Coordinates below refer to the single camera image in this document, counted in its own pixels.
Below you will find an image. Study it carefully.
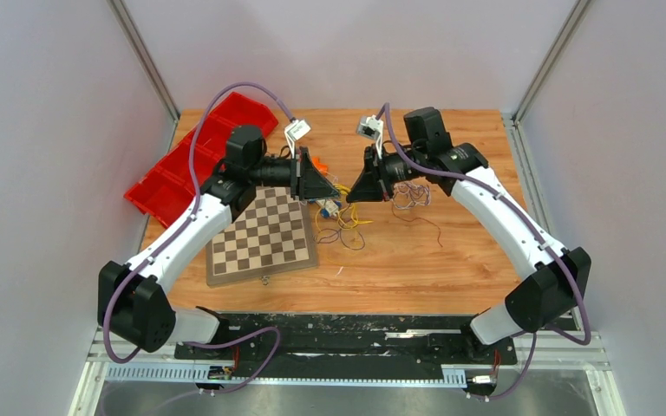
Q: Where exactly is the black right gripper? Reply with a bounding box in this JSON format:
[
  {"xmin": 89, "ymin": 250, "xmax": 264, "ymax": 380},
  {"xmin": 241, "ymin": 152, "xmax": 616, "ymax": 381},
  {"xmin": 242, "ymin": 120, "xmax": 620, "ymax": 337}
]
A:
[{"xmin": 348, "ymin": 142, "xmax": 427, "ymax": 202}]

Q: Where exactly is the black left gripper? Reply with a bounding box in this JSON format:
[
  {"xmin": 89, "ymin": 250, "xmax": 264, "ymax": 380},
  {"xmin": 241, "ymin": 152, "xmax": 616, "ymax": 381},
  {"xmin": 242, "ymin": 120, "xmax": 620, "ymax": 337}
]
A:
[{"xmin": 248, "ymin": 146, "xmax": 340, "ymax": 201}]

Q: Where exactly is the multicolour wire bundle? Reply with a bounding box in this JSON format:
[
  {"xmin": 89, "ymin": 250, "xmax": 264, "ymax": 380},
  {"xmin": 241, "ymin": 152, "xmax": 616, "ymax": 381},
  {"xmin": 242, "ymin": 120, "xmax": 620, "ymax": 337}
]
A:
[{"xmin": 312, "ymin": 182, "xmax": 375, "ymax": 252}]

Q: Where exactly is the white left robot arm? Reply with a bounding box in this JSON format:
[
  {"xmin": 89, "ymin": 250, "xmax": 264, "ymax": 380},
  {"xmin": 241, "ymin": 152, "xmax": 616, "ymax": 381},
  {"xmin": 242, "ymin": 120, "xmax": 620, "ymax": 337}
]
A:
[{"xmin": 97, "ymin": 125, "xmax": 339, "ymax": 363}]

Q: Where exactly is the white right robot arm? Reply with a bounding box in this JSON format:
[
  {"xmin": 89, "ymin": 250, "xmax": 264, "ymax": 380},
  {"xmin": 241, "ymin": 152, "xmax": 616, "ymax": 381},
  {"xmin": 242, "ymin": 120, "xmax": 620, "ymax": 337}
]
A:
[{"xmin": 346, "ymin": 105, "xmax": 591, "ymax": 362}]

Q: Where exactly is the orange pipe elbow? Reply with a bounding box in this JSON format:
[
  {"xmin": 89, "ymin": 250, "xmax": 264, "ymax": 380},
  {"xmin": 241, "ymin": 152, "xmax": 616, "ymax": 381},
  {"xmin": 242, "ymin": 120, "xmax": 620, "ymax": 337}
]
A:
[{"xmin": 311, "ymin": 157, "xmax": 329, "ymax": 175}]

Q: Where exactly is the white blue toy car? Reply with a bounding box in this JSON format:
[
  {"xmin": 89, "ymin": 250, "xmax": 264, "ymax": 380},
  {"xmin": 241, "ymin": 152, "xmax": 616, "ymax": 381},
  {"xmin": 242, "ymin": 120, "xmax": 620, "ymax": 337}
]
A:
[{"xmin": 316, "ymin": 199, "xmax": 341, "ymax": 219}]

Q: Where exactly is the wooden chessboard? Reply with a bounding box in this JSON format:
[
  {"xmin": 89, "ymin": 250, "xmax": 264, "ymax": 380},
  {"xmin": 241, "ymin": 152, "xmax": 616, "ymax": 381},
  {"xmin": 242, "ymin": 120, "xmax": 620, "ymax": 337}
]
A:
[{"xmin": 206, "ymin": 187, "xmax": 319, "ymax": 287}]

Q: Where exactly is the red plastic bin tray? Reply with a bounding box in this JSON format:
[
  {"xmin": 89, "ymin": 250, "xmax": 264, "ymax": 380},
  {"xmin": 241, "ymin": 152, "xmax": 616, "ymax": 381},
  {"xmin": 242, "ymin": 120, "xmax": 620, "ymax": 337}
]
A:
[{"xmin": 124, "ymin": 92, "xmax": 278, "ymax": 227}]

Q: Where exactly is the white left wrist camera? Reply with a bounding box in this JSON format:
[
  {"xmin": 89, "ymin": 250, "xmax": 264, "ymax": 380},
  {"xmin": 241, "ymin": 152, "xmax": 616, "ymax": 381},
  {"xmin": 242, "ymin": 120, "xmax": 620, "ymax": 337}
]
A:
[{"xmin": 284, "ymin": 119, "xmax": 310, "ymax": 158}]

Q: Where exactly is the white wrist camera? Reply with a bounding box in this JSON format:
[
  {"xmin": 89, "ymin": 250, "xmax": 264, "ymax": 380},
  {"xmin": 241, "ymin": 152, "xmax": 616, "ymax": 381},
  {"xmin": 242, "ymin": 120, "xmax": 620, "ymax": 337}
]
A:
[
  {"xmin": 356, "ymin": 115, "xmax": 384, "ymax": 152},
  {"xmin": 284, "ymin": 119, "xmax": 310, "ymax": 158}
]

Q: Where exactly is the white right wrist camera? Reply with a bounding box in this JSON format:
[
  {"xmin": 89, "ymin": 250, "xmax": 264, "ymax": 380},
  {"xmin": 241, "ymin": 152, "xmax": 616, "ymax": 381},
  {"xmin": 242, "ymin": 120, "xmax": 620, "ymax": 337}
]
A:
[{"xmin": 356, "ymin": 115, "xmax": 384, "ymax": 152}]

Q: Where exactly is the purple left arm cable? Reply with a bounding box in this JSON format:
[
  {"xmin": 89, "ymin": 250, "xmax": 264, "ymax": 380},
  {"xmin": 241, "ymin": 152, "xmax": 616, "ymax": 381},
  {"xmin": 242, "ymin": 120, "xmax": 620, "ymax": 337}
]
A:
[{"xmin": 101, "ymin": 81, "xmax": 297, "ymax": 365}]

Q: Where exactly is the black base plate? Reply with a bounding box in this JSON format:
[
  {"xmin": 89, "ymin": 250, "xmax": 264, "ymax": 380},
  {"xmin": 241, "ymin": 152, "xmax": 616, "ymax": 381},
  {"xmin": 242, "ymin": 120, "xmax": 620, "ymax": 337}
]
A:
[{"xmin": 120, "ymin": 312, "xmax": 578, "ymax": 381}]

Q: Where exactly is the aluminium frame rail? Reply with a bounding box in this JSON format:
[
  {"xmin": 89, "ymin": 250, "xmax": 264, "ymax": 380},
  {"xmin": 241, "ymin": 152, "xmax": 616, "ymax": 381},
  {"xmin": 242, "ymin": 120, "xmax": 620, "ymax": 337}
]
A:
[{"xmin": 69, "ymin": 315, "xmax": 626, "ymax": 415}]

